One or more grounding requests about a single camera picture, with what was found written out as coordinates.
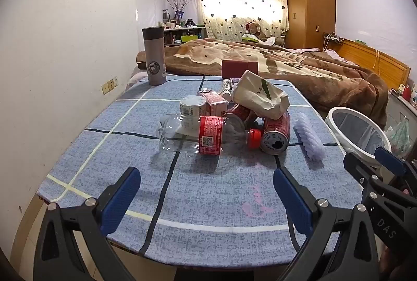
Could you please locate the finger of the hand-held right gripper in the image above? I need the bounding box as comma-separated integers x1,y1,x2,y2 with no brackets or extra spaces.
374,147,417,190
344,153,385,200

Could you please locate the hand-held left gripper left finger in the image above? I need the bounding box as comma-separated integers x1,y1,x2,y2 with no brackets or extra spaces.
33,166,142,281

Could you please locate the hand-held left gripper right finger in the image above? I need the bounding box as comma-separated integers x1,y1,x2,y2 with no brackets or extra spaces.
273,166,380,281

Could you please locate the white trash bin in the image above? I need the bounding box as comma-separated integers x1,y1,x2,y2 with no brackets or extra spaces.
327,107,393,167

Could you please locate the clear bottle with red label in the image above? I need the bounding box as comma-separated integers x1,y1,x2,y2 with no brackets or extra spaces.
156,113,263,157

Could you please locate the beige paper bag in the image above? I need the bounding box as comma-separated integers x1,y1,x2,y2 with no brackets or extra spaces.
232,70,290,120

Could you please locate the white tin can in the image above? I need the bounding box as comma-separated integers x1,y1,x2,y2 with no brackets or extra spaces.
180,95,207,117

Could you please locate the translucent plastic bag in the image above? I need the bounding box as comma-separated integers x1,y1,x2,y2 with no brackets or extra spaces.
386,118,412,158

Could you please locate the white bedside cabinet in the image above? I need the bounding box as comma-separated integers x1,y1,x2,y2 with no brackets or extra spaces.
388,89,417,141

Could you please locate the purple bristle brush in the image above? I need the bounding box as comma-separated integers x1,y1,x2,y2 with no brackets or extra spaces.
293,113,326,160

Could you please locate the wooden headboard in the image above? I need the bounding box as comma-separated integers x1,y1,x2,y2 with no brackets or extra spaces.
326,38,411,91

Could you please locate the brown patterned blanket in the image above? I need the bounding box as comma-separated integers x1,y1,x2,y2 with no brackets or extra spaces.
164,38,390,130

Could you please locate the pink carton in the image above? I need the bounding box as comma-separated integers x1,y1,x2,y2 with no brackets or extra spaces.
205,93,229,117

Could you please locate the dark red box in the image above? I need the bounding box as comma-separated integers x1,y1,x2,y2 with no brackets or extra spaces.
222,60,259,80

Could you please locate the grey thermos tumbler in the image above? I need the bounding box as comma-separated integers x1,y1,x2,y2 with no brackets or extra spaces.
142,26,167,86

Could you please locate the wooden wardrobe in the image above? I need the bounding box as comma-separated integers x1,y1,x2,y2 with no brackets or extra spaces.
286,0,336,50

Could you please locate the brown teddy bear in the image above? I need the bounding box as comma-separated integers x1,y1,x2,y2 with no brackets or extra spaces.
246,21,268,41

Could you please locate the cluttered white shelf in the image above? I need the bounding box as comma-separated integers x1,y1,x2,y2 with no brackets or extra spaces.
160,25,206,46

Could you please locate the dried branch bouquet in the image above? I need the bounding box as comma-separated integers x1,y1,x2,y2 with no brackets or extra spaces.
163,0,200,21

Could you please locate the yellowed wall socket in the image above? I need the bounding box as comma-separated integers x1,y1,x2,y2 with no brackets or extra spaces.
102,77,118,95

